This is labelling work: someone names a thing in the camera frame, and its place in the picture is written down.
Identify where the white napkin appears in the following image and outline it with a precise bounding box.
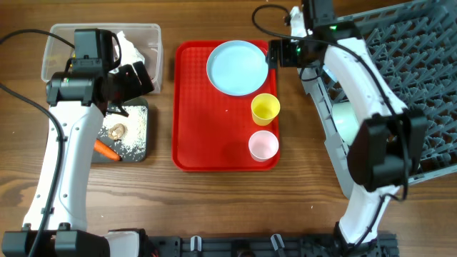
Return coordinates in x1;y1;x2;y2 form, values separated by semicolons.
114;31;145;66

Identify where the light blue rice bowl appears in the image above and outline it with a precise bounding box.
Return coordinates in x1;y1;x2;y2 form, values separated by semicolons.
323;66;338;83

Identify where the brown food lump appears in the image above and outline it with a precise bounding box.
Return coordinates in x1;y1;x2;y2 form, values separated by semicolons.
108;124;126;141

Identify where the light blue plate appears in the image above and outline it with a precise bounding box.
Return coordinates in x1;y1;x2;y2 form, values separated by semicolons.
206;40;268;96

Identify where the yellow cup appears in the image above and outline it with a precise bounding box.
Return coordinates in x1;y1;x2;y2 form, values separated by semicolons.
251;93;281;126

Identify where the orange carrot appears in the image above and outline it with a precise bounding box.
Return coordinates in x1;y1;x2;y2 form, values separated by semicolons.
94;139;121;161

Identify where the green bowl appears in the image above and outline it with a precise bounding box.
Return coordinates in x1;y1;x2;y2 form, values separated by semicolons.
332;102;359;146

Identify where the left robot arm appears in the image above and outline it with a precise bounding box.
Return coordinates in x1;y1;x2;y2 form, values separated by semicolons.
1;29;158;256

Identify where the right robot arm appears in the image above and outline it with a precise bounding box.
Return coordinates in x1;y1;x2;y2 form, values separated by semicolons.
267;1;427;256

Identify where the grey dishwasher rack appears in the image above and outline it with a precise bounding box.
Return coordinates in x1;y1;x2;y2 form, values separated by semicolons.
298;0;457;200

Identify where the clear plastic bin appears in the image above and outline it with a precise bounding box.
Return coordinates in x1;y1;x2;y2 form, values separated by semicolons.
41;23;164;94

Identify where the black tray bin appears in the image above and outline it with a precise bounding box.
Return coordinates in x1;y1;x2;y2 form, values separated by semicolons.
91;96;149;163

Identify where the spilled rice pile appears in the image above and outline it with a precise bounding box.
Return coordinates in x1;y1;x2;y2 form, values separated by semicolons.
96;105;149;157

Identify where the red serving tray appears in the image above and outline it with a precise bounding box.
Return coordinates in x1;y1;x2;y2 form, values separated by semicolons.
172;40;280;172

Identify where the pink cup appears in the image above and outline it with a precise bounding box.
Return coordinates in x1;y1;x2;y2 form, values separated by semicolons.
248;130;279;162

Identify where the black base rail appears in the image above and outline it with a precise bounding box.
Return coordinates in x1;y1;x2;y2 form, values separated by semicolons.
142;233;399;257

